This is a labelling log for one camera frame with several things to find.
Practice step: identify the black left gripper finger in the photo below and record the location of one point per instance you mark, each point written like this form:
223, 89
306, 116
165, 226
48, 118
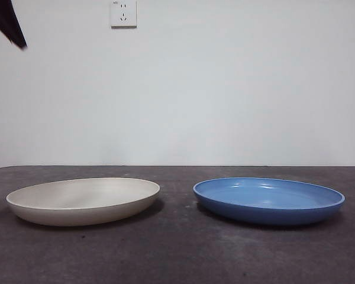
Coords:
6, 20

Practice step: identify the white round plate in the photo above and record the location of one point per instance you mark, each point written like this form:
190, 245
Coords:
83, 204

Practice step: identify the blue round plate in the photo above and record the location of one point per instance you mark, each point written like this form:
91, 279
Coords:
269, 207

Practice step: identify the white wall socket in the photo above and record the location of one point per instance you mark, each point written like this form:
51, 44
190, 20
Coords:
124, 14

